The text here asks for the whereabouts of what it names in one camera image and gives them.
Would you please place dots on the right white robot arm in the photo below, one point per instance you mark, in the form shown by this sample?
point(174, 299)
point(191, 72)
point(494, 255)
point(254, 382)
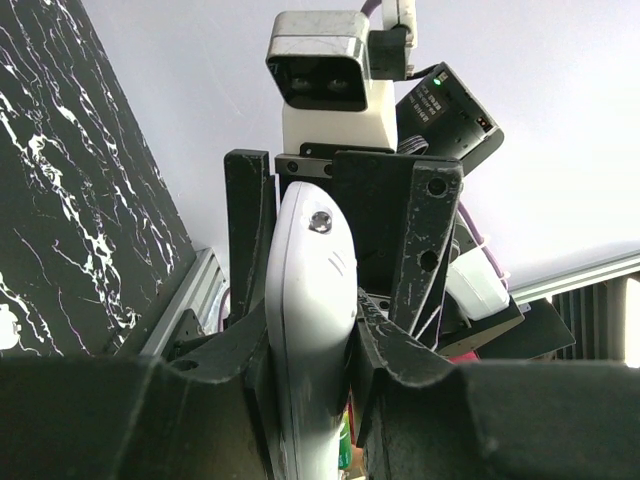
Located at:
point(439, 117)

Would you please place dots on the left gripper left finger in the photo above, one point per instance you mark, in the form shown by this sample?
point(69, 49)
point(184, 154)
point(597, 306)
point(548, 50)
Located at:
point(204, 415)

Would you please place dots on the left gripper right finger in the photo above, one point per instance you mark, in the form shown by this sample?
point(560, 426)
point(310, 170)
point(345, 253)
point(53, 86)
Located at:
point(419, 416)

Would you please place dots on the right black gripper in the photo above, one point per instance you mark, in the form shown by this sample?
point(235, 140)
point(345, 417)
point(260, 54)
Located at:
point(400, 208)

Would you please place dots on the white remote control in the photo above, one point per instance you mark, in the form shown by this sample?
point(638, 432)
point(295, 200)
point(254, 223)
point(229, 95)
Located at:
point(310, 307)

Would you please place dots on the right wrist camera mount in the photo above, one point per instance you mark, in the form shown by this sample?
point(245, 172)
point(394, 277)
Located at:
point(320, 63)

